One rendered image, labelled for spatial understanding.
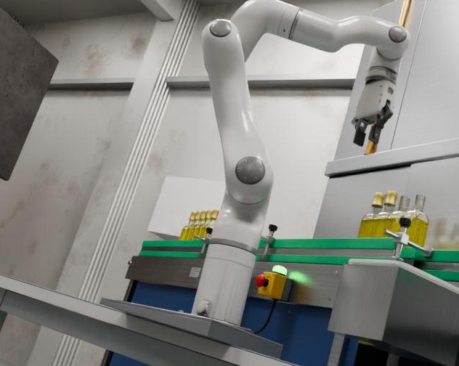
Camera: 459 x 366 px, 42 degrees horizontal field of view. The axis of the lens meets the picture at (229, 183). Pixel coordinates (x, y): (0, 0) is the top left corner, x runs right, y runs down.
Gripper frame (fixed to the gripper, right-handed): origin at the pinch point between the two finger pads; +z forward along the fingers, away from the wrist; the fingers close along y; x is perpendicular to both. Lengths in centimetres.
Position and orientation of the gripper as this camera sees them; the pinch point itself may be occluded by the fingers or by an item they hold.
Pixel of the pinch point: (367, 136)
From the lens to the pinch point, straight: 159.9
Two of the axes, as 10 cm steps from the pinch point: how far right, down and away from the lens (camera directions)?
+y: -5.0, 0.9, 8.6
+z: -2.8, 9.2, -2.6
